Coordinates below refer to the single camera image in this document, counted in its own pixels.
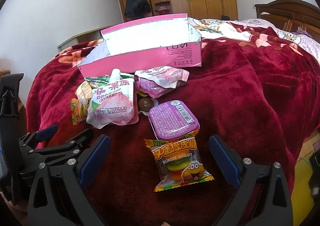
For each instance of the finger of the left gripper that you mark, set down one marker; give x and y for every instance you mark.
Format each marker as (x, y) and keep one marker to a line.
(58, 155)
(46, 134)

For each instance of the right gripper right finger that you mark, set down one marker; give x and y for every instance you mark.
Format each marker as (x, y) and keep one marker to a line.
(273, 201)

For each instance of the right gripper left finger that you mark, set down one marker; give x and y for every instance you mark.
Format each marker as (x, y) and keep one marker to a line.
(56, 196)

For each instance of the orange cracker packet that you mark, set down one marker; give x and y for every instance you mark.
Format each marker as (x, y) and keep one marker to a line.
(80, 104)

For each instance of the green snack packet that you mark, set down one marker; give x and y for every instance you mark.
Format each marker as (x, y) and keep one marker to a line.
(98, 81)

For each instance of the pink peach jelly pouch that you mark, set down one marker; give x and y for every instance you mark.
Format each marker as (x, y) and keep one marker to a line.
(113, 103)

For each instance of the burger gummy packet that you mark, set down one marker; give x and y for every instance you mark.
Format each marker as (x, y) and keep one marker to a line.
(178, 162)

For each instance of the purple jelly cup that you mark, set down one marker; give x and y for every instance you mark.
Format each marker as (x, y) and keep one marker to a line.
(171, 120)

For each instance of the red floral blanket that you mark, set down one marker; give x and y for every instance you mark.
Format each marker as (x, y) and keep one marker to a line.
(262, 101)

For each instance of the low white shelf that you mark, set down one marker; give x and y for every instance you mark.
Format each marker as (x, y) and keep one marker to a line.
(90, 35)

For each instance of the pink cardboard box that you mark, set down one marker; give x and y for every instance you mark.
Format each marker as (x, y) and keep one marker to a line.
(163, 40)

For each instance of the black hanging jacket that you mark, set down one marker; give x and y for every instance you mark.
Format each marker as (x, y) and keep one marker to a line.
(136, 8)

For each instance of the wooden headboard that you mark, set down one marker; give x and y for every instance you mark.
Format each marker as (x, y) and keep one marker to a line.
(291, 15)

